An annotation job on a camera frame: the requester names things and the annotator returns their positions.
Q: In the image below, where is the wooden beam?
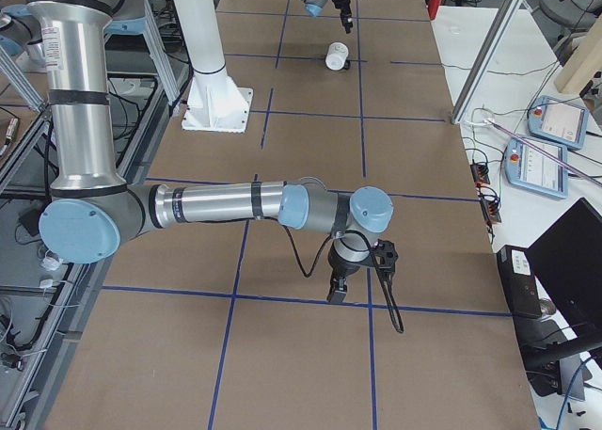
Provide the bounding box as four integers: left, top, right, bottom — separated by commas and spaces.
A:
554, 17, 602, 94

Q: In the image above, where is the white pedestal column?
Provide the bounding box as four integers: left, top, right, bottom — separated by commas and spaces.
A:
173, 0, 253, 134

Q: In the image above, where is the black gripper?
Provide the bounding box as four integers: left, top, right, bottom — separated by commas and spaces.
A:
326, 243, 372, 304
336, 0, 354, 33

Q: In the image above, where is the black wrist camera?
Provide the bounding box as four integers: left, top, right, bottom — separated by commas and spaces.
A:
372, 239, 399, 277

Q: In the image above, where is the black computer box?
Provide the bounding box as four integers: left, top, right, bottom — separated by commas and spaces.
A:
496, 245, 542, 319

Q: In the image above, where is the far teach pendant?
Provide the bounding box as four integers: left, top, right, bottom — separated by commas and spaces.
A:
528, 96, 589, 150

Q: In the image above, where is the teach pendant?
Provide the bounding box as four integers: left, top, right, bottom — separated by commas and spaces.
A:
503, 137, 568, 199
528, 96, 589, 150

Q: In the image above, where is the near teach pendant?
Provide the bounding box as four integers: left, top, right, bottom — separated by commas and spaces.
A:
503, 137, 568, 199

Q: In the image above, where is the orange connector block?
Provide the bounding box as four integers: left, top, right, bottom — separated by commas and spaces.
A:
480, 197, 501, 225
470, 162, 490, 186

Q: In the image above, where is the aluminium frame post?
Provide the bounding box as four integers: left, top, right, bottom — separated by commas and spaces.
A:
451, 0, 523, 124

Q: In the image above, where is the black monitor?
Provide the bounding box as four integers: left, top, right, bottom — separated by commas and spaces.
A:
522, 198, 601, 370

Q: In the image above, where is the silver reacher stick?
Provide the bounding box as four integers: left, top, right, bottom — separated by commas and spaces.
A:
466, 118, 601, 186

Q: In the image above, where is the white smiley mug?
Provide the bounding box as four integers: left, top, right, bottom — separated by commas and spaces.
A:
325, 41, 349, 71

